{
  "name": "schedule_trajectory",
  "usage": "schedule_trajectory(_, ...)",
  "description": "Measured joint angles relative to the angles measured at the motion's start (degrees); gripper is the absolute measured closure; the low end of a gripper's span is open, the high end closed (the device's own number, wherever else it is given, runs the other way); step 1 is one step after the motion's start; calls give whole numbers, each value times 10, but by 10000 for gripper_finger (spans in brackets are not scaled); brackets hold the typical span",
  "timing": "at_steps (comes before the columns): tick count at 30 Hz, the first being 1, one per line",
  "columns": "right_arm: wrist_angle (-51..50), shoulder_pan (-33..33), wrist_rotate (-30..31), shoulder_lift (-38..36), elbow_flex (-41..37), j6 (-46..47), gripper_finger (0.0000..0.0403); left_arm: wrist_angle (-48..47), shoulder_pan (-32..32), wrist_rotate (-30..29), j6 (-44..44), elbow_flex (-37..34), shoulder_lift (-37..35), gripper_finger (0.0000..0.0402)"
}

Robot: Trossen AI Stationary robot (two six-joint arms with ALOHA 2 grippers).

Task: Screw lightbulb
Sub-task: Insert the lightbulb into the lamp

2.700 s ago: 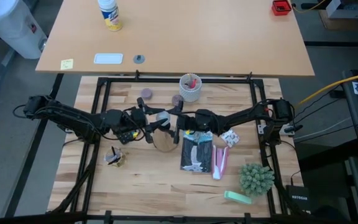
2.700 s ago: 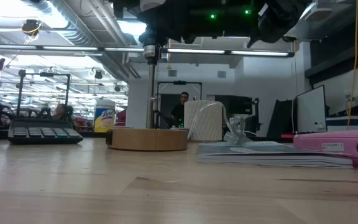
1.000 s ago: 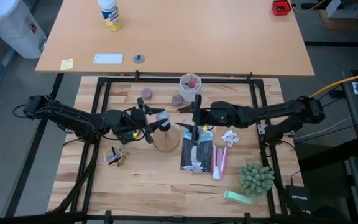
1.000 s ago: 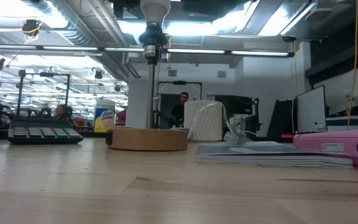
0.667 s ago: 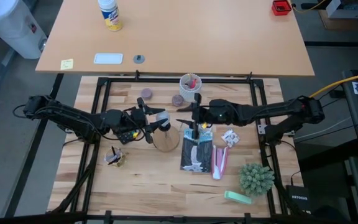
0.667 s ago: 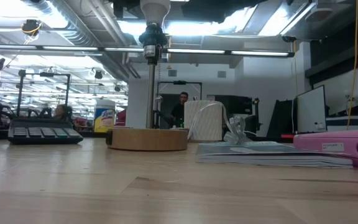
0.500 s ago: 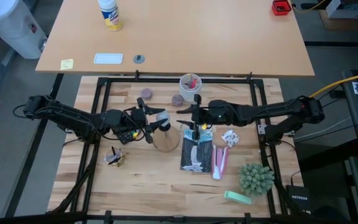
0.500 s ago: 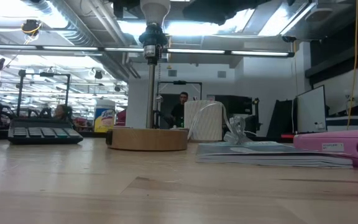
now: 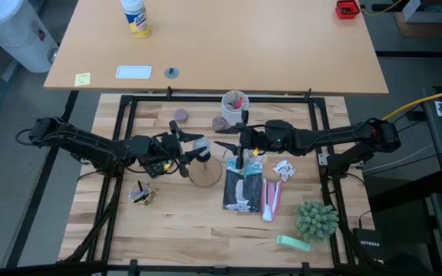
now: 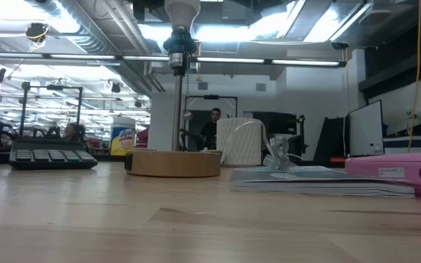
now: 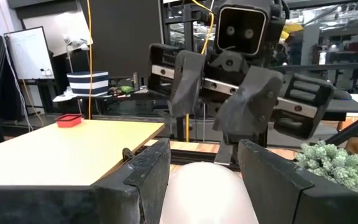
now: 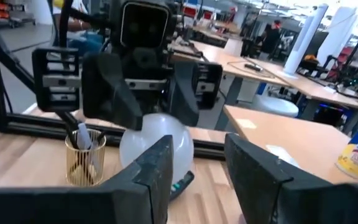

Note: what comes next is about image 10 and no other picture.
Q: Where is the wooden base table lamp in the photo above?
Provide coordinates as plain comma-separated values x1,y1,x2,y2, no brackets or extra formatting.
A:
124,26,221,178

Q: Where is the yellowstone paperback book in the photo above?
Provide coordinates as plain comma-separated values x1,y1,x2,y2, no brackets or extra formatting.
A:
229,165,416,199

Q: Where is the black metal gantry frame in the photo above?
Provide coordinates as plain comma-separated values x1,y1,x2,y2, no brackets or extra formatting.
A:
19,82,84,139

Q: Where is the pink long stapler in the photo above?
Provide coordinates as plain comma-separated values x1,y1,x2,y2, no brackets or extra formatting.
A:
344,150,421,202

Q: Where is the long led light bar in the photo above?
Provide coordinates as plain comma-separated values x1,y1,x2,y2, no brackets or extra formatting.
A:
0,50,347,69

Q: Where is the white whiteboard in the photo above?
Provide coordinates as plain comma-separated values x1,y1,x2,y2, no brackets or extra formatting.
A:
348,99,385,157

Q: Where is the black upright panel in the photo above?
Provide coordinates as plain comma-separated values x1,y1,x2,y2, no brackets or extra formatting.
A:
312,116,350,161

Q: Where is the white textured pen cup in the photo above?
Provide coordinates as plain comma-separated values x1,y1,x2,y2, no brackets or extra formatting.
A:
216,117,263,167

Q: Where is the thin yellow cable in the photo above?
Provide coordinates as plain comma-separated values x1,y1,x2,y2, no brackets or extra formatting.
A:
406,0,421,153

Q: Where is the clear lamp cable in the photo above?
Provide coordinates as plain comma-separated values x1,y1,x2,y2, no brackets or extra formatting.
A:
219,118,296,171

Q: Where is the white lightbulb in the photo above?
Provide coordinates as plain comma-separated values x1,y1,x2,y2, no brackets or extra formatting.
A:
164,0,201,31

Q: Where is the lysol wipes canister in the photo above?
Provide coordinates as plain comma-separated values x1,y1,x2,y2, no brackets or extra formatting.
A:
110,115,137,157

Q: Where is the black desk calculator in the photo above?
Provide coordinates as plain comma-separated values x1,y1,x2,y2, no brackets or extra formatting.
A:
8,137,99,170

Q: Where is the person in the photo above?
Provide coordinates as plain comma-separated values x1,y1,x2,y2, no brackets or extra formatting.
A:
63,122,86,142
198,107,221,151

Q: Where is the black round ceiling device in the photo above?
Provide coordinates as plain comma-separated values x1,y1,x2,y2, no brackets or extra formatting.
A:
25,22,50,42

